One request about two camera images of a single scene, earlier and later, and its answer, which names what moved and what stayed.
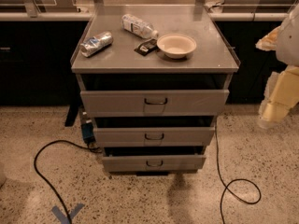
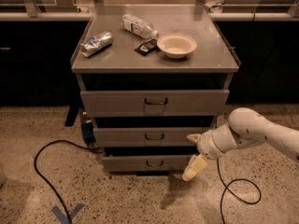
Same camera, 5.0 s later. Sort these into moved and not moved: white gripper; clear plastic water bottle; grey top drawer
Moved: white gripper
Not moved: grey top drawer; clear plastic water bottle
